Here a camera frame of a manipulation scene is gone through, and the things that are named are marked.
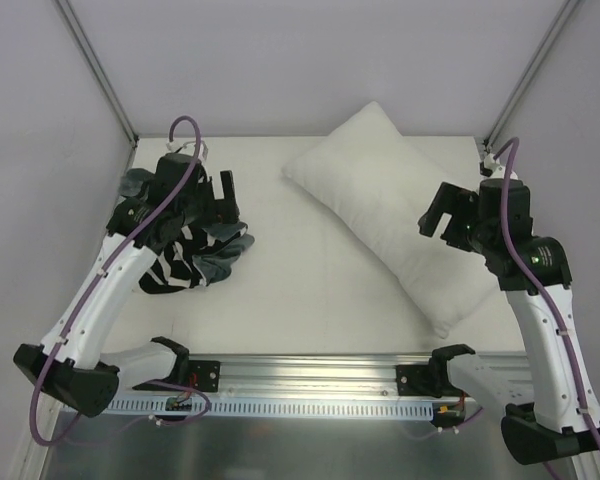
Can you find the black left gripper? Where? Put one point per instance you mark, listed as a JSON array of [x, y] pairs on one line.
[[216, 201]]

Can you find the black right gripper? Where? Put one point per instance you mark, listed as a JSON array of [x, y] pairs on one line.
[[450, 211]]

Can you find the white pillow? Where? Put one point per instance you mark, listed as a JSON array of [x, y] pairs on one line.
[[380, 185]]

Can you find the grey zebra plush pillowcase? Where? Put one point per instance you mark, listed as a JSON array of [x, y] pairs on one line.
[[199, 257]]

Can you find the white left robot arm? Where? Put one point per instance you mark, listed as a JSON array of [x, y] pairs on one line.
[[68, 364]]

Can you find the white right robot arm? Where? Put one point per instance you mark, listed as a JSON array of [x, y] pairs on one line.
[[559, 415]]

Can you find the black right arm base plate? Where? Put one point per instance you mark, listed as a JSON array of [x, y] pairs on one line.
[[418, 380]]

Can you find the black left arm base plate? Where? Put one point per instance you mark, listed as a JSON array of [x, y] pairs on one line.
[[202, 375]]

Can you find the aluminium mounting rail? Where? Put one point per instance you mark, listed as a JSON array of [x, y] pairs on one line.
[[342, 377]]

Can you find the left aluminium frame post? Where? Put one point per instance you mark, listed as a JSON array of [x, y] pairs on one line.
[[69, 17]]

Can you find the aluminium frame post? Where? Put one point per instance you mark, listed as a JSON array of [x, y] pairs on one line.
[[69, 17], [540, 55]]

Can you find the right aluminium frame post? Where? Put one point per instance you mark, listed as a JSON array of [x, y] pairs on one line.
[[540, 55]]

